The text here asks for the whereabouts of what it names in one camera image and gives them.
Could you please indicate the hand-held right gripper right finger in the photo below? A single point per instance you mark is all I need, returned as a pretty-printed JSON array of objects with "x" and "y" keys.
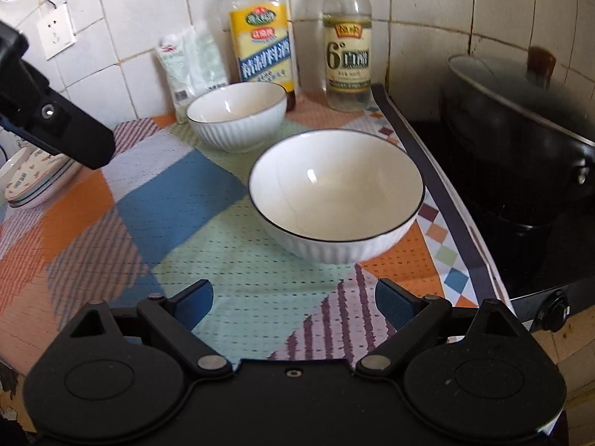
[{"x": 395, "y": 302}]

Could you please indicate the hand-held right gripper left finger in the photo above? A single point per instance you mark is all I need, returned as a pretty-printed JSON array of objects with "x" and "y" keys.
[{"x": 193, "y": 304}]

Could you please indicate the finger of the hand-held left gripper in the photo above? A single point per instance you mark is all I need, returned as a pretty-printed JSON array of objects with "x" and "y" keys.
[{"x": 79, "y": 139}]

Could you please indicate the pink plate with bunny print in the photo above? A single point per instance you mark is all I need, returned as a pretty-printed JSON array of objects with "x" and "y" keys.
[{"x": 32, "y": 172}]

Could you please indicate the white ribbed bowl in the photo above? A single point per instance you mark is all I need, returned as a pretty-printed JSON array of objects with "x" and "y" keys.
[
  {"x": 232, "y": 107},
  {"x": 334, "y": 186}
]

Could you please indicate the patchwork tablecloth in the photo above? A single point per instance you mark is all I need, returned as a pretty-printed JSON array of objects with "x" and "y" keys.
[{"x": 209, "y": 251}]

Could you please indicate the black gas stove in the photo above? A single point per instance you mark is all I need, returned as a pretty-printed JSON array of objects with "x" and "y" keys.
[{"x": 511, "y": 260}]

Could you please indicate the white salt bag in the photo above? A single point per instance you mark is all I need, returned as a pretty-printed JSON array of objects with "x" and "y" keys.
[{"x": 195, "y": 69}]

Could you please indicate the black cooking pot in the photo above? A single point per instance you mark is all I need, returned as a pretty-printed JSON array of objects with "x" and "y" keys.
[{"x": 511, "y": 162}]

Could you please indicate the cooking wine bottle yellow label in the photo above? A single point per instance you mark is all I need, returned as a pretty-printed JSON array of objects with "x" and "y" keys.
[{"x": 262, "y": 55}]

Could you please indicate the clear vinegar bottle yellow cap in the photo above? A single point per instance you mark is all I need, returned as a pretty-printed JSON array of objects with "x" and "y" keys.
[{"x": 348, "y": 65}]

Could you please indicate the glass pot lid brown knob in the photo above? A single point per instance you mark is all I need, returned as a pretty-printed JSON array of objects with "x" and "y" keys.
[{"x": 502, "y": 79}]

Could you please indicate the white wall socket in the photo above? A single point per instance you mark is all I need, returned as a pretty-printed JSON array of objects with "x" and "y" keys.
[{"x": 56, "y": 30}]

